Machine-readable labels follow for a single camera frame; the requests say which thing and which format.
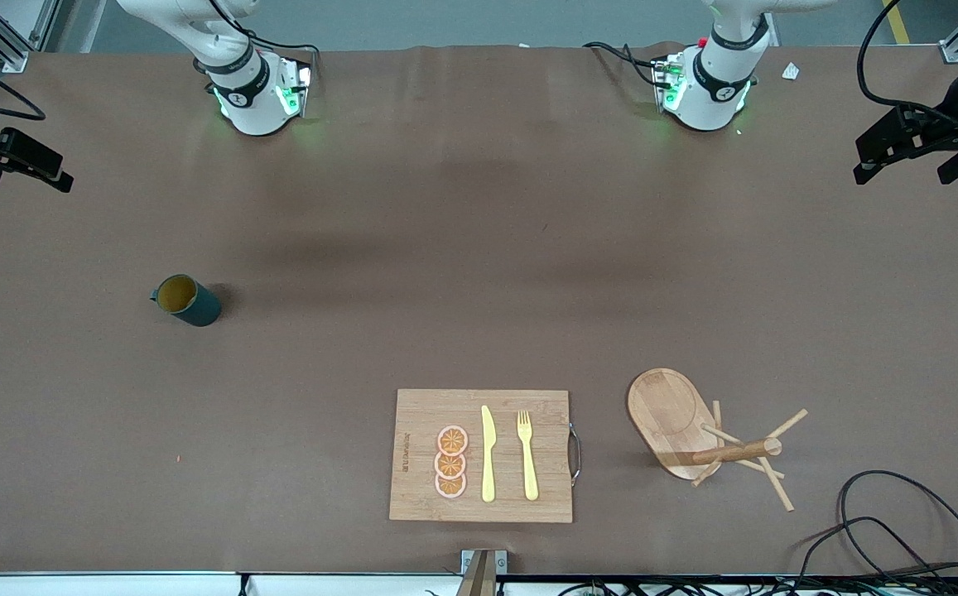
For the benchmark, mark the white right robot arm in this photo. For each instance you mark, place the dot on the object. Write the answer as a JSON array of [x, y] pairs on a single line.
[[255, 99]]

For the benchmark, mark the dark green cup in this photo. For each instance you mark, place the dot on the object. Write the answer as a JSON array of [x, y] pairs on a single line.
[[193, 306]]

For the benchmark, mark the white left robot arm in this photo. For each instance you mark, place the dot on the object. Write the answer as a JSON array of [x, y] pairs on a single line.
[[710, 87]]

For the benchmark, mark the wooden mug tree stand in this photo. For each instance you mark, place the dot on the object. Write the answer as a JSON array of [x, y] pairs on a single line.
[[665, 410]]

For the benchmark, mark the orange slice toy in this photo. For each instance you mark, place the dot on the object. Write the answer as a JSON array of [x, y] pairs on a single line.
[[452, 439]]

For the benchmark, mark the yellow plastic fork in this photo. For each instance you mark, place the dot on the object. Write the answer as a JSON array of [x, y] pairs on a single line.
[[528, 463]]

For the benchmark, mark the white paper scrap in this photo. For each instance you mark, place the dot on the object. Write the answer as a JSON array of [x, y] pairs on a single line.
[[791, 71]]

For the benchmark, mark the brown table cover sheet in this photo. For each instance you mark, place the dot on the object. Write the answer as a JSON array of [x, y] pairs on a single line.
[[528, 248]]

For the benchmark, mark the bamboo cutting board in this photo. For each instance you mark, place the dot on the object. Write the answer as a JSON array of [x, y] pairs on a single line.
[[421, 414]]

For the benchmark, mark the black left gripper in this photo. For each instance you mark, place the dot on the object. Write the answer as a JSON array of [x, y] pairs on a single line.
[[955, 108]]

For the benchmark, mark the yellow plastic knife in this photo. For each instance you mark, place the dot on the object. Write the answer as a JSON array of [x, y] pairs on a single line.
[[488, 455]]

